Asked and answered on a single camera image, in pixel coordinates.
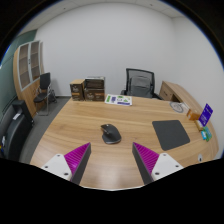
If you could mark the wooden glass-door cabinet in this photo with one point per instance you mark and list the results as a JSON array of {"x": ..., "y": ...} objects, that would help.
[{"x": 23, "y": 93}]

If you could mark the small blue packet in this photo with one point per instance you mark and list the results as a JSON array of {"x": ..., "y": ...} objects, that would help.
[{"x": 203, "y": 135}]

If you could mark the black mesh office chair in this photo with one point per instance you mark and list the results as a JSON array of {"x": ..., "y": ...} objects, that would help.
[{"x": 140, "y": 86}]

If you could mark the small green packet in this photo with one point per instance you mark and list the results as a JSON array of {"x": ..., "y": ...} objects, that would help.
[{"x": 208, "y": 134}]

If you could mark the small brown cardboard box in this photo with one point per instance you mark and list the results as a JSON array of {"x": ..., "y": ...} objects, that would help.
[{"x": 77, "y": 91}]

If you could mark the round grey white disc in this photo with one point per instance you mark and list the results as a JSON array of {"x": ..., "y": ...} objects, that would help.
[{"x": 176, "y": 107}]

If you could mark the small orange-brown box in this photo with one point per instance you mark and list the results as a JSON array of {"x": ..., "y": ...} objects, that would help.
[{"x": 193, "y": 115}]

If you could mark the black computer mouse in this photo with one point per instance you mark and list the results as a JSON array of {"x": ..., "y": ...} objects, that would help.
[{"x": 111, "y": 134}]

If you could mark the dark open cardboard box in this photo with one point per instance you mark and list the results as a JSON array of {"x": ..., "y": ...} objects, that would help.
[{"x": 94, "y": 82}]

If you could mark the dark grey mouse pad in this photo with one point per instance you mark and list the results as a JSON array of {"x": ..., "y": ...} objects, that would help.
[{"x": 171, "y": 134}]

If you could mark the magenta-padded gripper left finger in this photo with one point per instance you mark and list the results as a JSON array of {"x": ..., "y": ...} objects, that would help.
[{"x": 77, "y": 158}]

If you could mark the black visitor chair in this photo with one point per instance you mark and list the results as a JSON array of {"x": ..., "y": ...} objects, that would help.
[{"x": 44, "y": 81}]

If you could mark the white green purple printed sheet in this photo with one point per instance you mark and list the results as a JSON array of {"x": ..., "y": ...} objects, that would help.
[{"x": 118, "y": 100}]

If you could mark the purple standing card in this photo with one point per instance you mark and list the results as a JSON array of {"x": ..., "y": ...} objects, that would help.
[{"x": 205, "y": 114}]

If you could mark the black leather armchair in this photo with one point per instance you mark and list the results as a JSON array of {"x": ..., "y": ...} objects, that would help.
[{"x": 15, "y": 131}]

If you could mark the wooden side desk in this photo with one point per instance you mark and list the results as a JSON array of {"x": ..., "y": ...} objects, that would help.
[{"x": 176, "y": 91}]

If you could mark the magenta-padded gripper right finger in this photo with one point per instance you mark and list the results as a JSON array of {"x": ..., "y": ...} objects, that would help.
[{"x": 146, "y": 158}]

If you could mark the small yellow packet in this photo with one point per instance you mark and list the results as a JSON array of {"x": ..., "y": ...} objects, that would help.
[{"x": 199, "y": 125}]

